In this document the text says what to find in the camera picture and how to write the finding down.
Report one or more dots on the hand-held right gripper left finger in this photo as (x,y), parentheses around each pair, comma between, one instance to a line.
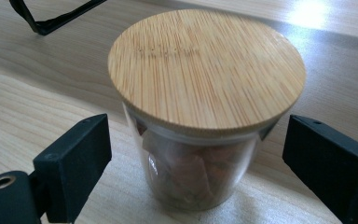
(74,161)

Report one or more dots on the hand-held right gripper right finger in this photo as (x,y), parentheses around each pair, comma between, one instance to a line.
(332,168)

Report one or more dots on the black metal shelf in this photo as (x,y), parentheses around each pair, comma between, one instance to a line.
(43,27)

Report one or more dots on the glass jar of red chilies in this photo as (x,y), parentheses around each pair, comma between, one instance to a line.
(205,68)

